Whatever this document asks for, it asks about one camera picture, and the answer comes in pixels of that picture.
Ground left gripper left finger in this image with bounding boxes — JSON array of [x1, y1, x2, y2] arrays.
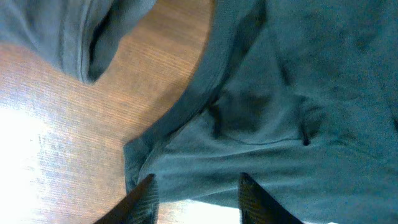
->
[[95, 174, 159, 224]]

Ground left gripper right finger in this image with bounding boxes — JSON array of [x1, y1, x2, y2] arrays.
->
[[238, 172, 303, 224]]

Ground dark green t-shirt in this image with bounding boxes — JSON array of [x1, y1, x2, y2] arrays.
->
[[124, 0, 397, 223]]

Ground folded grey shorts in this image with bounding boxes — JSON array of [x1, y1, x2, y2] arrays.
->
[[1, 0, 155, 83]]

